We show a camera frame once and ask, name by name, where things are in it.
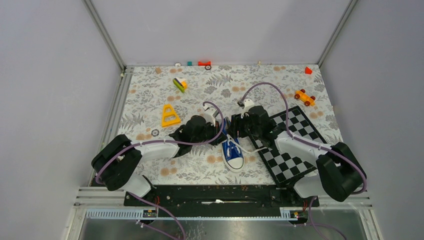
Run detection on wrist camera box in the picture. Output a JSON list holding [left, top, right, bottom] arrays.
[[203, 106, 218, 126], [237, 98, 255, 116]]

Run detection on stacked toy bricks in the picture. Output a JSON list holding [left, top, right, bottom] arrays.
[[172, 77, 188, 93]]

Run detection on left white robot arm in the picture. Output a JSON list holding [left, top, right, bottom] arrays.
[[91, 115, 224, 206]]

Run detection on blue canvas sneaker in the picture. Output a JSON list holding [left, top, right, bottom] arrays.
[[221, 117, 245, 173]]

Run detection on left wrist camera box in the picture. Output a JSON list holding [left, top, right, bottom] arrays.
[[203, 106, 218, 126]]

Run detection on white shoelace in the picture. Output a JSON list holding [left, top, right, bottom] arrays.
[[226, 134, 266, 160]]

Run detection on red triangular block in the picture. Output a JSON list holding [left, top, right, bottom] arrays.
[[304, 66, 313, 75]]

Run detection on floral patterned mat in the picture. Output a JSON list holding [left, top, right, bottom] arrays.
[[117, 65, 342, 185]]

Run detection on orange toy car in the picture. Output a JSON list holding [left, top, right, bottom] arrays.
[[294, 88, 316, 107]]

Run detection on purple cable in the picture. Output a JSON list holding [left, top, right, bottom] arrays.
[[239, 82, 368, 240], [95, 101, 226, 240]]

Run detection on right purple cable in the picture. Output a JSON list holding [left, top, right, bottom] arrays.
[[239, 82, 368, 240]]

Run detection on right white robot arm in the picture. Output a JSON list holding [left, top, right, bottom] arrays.
[[228, 105, 367, 206]]

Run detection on black white chessboard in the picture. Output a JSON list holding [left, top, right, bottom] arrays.
[[249, 106, 328, 187]]

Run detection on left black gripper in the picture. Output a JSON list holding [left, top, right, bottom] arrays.
[[191, 119, 228, 146]]

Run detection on red block at wall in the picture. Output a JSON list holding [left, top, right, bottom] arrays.
[[197, 61, 212, 66]]

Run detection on yellow plastic triangle toy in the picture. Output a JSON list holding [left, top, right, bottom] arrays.
[[161, 104, 181, 128]]

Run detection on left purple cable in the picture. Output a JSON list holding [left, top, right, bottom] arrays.
[[95, 101, 226, 240]]

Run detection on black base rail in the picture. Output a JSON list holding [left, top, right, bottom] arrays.
[[143, 185, 320, 218]]

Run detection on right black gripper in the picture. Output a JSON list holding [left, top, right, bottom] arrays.
[[226, 112, 262, 139]]

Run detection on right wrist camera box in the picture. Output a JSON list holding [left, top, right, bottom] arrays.
[[237, 98, 255, 116]]

